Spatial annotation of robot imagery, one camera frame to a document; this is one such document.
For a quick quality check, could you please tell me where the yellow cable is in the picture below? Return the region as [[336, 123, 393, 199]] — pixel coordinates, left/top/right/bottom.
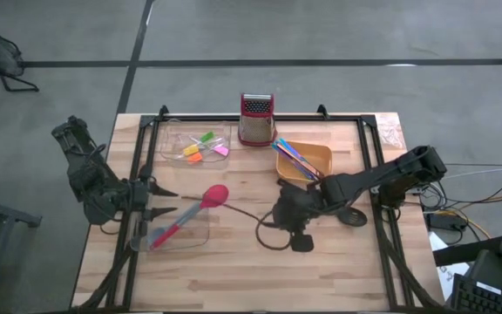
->
[[424, 189, 502, 240]]

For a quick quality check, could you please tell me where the black nylon slotted spoon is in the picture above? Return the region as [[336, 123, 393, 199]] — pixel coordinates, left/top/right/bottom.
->
[[335, 205, 370, 229]]

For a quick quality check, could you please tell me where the clear plastic bag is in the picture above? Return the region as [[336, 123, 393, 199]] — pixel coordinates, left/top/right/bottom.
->
[[375, 119, 407, 152]]

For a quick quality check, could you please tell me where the red steel box grater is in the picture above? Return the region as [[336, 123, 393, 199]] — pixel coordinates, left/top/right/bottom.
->
[[237, 92, 279, 147]]

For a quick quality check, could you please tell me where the upper clear plastic container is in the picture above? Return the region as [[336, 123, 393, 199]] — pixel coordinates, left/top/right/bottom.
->
[[159, 118, 233, 169]]

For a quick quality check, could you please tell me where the black aluminium table frame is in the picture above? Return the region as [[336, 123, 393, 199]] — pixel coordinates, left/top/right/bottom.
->
[[80, 104, 442, 313]]

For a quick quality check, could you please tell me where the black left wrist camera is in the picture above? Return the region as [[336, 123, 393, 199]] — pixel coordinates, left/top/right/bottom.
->
[[124, 181, 142, 209]]

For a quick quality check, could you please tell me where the orange mini silicone spatula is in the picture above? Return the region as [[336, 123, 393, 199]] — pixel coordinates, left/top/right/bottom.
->
[[187, 143, 224, 165]]

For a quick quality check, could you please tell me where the orange plastic basket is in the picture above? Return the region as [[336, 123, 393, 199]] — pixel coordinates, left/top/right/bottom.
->
[[275, 140, 335, 187]]

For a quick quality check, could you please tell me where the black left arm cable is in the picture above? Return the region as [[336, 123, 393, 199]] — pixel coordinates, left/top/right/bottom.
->
[[97, 220, 124, 237]]

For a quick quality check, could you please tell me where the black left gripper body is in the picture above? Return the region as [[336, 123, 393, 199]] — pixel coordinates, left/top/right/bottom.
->
[[122, 163, 154, 228]]

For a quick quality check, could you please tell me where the black power adapter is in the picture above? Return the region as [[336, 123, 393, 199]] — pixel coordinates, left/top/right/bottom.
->
[[427, 212, 468, 233]]

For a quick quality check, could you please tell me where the rose gold cutlery piece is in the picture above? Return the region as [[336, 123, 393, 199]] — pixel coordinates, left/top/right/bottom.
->
[[285, 147, 326, 180]]

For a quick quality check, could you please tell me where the red silicone spoon steel handle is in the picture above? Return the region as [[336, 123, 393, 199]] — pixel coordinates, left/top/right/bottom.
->
[[148, 184, 231, 251]]

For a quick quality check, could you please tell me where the white paper sheet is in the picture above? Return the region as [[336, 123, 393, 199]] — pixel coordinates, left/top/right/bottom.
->
[[427, 230, 471, 302]]

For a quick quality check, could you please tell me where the yellow mini silicone spatula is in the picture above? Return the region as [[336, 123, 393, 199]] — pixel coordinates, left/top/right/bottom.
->
[[182, 137, 226, 158]]

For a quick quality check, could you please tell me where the black right camera cable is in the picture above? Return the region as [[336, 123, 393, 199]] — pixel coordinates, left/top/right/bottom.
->
[[254, 210, 294, 252]]

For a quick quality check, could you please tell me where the blue purple iridescent knife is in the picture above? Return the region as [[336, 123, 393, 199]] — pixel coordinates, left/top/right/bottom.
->
[[270, 142, 317, 181]]

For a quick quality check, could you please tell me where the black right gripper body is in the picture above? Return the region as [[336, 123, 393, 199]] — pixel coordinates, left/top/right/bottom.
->
[[279, 178, 327, 254]]

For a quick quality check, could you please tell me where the black computer keyboard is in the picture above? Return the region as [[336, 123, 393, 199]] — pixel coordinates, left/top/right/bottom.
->
[[450, 273, 502, 314]]

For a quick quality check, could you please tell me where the teal pink iridescent cutlery piece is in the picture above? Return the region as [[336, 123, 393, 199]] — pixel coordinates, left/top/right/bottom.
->
[[279, 138, 324, 178]]

